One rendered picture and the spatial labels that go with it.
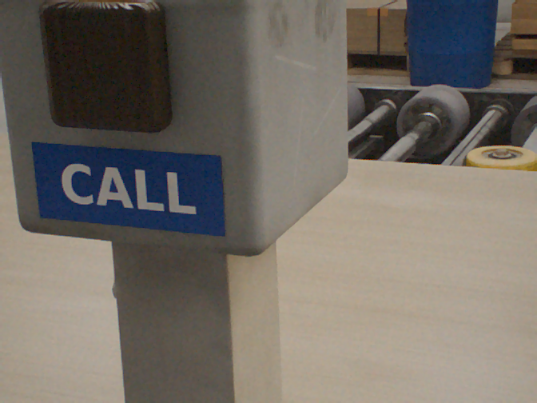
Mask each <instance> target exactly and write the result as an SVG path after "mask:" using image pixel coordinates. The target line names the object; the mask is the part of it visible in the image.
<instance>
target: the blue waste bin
mask: <svg viewBox="0 0 537 403"><path fill-rule="evenodd" d="M406 6H407V22H408V53H409V70H410V85H411V86H418V87H429V86H438V85H440V86H449V87H451V88H457V89H466V88H476V89H481V88H484V87H486V86H489V85H490V84H491V68H493V58H494V48H495V28H496V17H497V14H498V7H499V0H406Z"/></svg>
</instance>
